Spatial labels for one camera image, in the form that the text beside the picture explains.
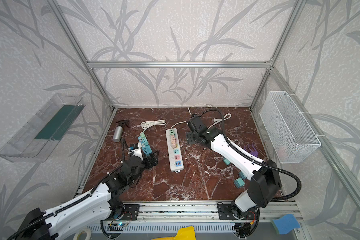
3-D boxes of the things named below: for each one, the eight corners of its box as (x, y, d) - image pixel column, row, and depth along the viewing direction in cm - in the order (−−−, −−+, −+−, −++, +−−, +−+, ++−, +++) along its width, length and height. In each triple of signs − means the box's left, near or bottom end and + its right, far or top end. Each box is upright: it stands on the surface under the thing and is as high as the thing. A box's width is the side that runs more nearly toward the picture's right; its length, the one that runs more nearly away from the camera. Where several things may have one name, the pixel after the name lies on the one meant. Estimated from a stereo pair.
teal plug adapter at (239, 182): (237, 189, 83) (238, 187, 81) (232, 182, 86) (234, 180, 84) (244, 185, 85) (245, 183, 82) (239, 178, 87) (240, 176, 85)
